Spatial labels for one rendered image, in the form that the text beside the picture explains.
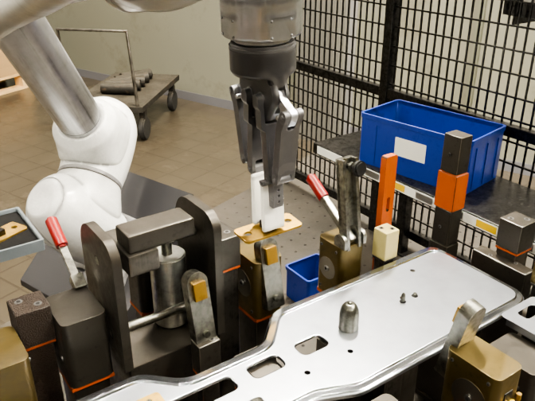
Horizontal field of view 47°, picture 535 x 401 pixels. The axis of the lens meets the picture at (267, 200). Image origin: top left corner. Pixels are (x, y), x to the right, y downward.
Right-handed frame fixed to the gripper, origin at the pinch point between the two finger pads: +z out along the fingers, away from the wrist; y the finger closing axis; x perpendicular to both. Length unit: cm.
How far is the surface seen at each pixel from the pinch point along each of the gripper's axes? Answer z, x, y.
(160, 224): 9.8, -8.0, -18.4
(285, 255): 62, 46, -70
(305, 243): 63, 55, -72
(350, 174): 12.0, 29.1, -19.9
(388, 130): 19, 61, -46
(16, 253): 12.3, -27.7, -26.7
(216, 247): 15.3, -0.2, -16.0
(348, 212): 18.3, 27.1, -17.7
